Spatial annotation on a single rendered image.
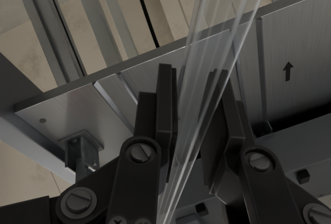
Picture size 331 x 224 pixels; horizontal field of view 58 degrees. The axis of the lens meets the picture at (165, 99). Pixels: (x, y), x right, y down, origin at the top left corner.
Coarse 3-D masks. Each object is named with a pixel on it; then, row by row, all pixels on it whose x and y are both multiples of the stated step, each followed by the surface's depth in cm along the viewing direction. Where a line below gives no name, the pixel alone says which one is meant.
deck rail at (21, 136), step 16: (0, 64) 24; (0, 80) 23; (16, 80) 26; (0, 96) 23; (16, 96) 25; (32, 96) 27; (0, 112) 22; (0, 128) 23; (16, 128) 23; (32, 128) 25; (16, 144) 25; (32, 144) 25; (48, 144) 27; (48, 160) 28; (64, 160) 28; (64, 176) 30
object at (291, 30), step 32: (288, 0) 22; (320, 0) 22; (256, 32) 23; (288, 32) 23; (320, 32) 24; (128, 64) 23; (256, 64) 25; (288, 64) 26; (320, 64) 27; (64, 96) 23; (96, 96) 24; (128, 96) 25; (256, 96) 29; (288, 96) 30; (320, 96) 32; (64, 128) 26; (96, 128) 27; (128, 128) 28; (256, 128) 34
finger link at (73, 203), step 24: (168, 72) 12; (144, 96) 12; (168, 96) 10; (144, 120) 11; (168, 120) 10; (168, 144) 10; (168, 168) 11; (72, 192) 8; (96, 192) 8; (72, 216) 8; (96, 216) 8
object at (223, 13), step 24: (216, 0) 7; (240, 0) 7; (192, 24) 8; (216, 24) 7; (240, 24) 7; (192, 48) 8; (216, 48) 8; (240, 48) 8; (192, 72) 9; (216, 72) 9; (192, 96) 10; (216, 96) 10; (192, 120) 11; (192, 144) 12; (168, 192) 17; (168, 216) 20
